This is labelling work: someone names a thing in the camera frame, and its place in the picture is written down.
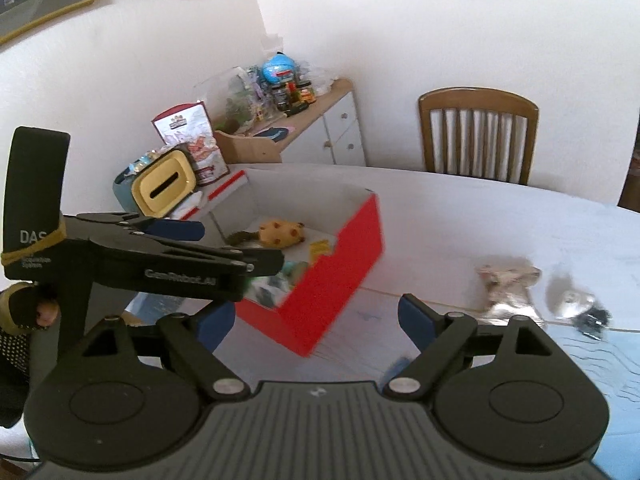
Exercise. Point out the blue globe toy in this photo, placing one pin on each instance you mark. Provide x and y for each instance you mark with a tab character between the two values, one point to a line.
280	67

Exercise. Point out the silver foil packet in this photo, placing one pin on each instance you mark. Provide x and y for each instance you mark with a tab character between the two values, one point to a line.
505	285

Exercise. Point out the white cup mask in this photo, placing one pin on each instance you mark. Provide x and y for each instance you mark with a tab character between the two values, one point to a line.
570	300

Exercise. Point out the jar with yellow label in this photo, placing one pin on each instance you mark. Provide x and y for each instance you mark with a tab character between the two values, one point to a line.
306	96

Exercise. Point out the tissue box with yellow lid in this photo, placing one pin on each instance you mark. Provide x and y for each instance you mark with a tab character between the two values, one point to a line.
160	185

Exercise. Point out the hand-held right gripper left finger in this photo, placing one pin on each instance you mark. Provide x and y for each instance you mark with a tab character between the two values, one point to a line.
217	322

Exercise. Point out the blue dish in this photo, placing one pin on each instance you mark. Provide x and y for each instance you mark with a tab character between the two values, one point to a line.
272	133

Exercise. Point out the wooden chair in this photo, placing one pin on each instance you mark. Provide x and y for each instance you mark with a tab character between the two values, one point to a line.
475	110

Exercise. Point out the yellow spotted plush toy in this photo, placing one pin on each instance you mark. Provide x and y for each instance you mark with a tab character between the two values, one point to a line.
280	232

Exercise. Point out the white wooden sideboard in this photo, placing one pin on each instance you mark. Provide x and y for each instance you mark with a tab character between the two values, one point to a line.
340	125

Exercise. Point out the clear plastic bag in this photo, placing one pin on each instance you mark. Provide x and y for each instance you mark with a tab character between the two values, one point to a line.
225	95

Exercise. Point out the yellow cardboard box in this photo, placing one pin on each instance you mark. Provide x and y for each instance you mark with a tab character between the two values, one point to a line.
322	247

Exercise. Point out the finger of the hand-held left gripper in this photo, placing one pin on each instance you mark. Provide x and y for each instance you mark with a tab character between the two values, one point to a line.
215	255
175	230

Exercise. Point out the person's left hand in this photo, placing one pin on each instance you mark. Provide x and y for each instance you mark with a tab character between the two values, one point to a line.
25	310

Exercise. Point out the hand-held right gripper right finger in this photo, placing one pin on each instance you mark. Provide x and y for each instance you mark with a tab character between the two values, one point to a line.
415	317

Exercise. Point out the dark glass jar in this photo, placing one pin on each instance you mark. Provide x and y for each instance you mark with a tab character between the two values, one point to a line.
280	96

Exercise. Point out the red storage box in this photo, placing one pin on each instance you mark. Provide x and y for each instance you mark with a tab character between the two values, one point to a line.
325	285

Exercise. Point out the red and white snack bag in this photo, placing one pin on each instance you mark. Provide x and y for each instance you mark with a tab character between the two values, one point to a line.
192	130

